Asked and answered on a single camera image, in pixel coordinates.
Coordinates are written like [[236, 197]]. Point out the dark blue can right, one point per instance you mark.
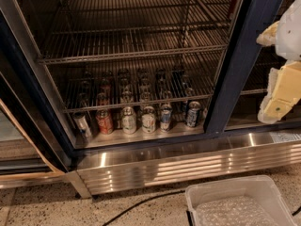
[[192, 114]]

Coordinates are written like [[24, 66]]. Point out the stainless fridge base grille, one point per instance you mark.
[[138, 167]]

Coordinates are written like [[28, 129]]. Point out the blue white can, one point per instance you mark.
[[165, 117]]

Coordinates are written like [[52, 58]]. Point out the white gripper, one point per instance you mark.
[[290, 37]]

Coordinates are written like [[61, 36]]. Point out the red cola can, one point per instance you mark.
[[104, 120]]

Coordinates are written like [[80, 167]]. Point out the upper wire shelf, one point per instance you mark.
[[95, 30]]

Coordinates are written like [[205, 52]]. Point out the lower wire shelf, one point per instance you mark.
[[138, 81]]

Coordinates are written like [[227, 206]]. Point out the right compartment wire shelf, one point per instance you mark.
[[258, 79]]

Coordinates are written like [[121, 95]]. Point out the green white 7up can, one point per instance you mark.
[[128, 120]]

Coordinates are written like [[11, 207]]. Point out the clear plastic bin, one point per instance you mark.
[[242, 201]]

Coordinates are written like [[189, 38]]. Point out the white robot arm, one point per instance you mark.
[[288, 44]]

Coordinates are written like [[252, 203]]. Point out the open fridge door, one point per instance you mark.
[[30, 151]]

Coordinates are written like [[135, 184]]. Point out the dark blue fridge pillar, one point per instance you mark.
[[253, 17]]

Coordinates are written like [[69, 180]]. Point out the silver can far left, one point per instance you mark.
[[81, 122]]

